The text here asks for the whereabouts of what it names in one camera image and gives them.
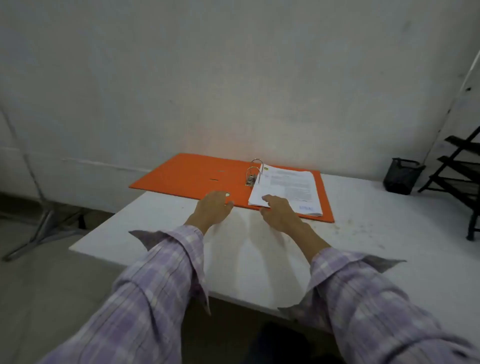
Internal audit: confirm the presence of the person's right hand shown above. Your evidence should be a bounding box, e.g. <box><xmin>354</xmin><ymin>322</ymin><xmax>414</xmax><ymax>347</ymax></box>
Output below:
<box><xmin>259</xmin><ymin>194</ymin><xmax>307</xmax><ymax>235</ymax></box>

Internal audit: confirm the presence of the person's left hand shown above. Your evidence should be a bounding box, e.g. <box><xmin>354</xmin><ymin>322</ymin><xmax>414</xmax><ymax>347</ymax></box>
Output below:
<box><xmin>186</xmin><ymin>190</ymin><xmax>234</xmax><ymax>235</ymax></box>

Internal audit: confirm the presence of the white paper stack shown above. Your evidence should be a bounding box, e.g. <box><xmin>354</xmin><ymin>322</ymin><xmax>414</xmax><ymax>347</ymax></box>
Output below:
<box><xmin>248</xmin><ymin>164</ymin><xmax>323</xmax><ymax>217</ymax></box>

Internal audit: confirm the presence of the person's right forearm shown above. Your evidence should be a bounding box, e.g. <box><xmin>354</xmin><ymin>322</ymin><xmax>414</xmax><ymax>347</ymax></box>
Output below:
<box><xmin>277</xmin><ymin>222</ymin><xmax>480</xmax><ymax>364</ymax></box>

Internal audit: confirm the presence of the person's left forearm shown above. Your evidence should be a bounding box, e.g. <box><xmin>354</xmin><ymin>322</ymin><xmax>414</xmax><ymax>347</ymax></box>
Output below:
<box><xmin>37</xmin><ymin>224</ymin><xmax>212</xmax><ymax>364</ymax></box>

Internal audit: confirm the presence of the black mesh pen holder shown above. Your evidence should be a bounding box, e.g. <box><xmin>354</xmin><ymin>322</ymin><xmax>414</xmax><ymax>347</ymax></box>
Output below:
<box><xmin>383</xmin><ymin>157</ymin><xmax>427</xmax><ymax>196</ymax></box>

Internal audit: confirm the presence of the grey metal stand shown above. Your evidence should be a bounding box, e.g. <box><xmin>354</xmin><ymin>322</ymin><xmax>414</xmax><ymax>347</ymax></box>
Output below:
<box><xmin>0</xmin><ymin>107</ymin><xmax>89</xmax><ymax>262</ymax></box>

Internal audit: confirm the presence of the black metal rack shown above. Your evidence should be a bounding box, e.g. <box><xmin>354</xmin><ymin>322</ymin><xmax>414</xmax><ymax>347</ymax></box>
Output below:
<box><xmin>418</xmin><ymin>125</ymin><xmax>480</xmax><ymax>241</ymax></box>

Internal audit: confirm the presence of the orange ring binder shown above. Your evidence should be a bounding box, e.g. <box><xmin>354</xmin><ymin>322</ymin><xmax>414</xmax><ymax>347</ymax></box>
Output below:
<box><xmin>129</xmin><ymin>153</ymin><xmax>335</xmax><ymax>224</ymax></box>

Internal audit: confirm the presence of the white wall conduit pipe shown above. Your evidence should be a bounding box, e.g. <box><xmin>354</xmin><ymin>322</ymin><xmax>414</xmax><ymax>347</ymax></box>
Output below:
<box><xmin>423</xmin><ymin>48</ymin><xmax>480</xmax><ymax>163</ymax></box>

